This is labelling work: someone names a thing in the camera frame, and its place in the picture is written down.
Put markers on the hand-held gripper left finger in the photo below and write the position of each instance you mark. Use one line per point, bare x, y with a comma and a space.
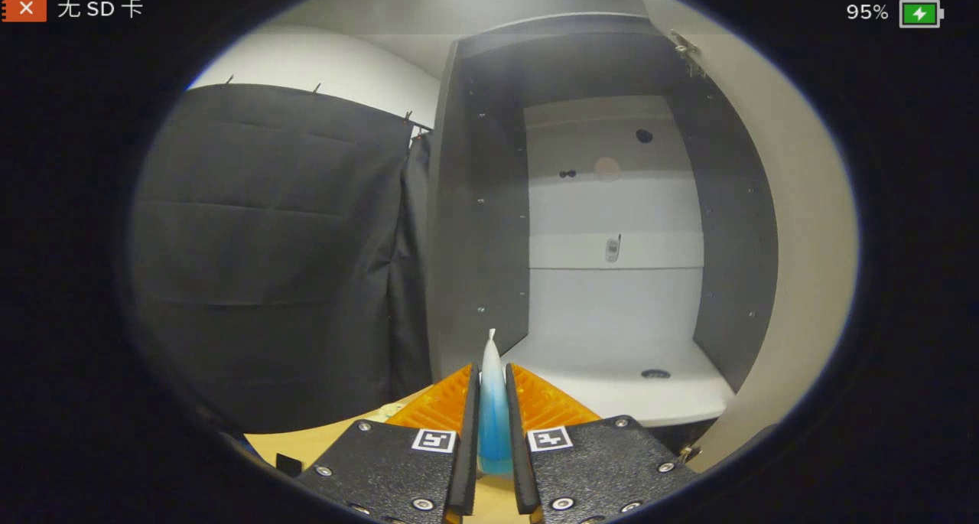
464, 463

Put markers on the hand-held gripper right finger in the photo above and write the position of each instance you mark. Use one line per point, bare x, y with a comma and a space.
522, 470

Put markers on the blue and white tube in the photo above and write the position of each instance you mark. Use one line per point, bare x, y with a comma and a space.
493, 417

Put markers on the pale yellow object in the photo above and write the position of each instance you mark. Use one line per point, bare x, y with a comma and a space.
392, 410

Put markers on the small black object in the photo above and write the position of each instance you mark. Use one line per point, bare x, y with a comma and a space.
287, 465

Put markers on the dark grey cabinet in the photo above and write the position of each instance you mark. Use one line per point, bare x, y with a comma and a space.
482, 226

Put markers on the black backdrop cloth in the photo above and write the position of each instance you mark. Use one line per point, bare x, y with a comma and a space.
268, 264

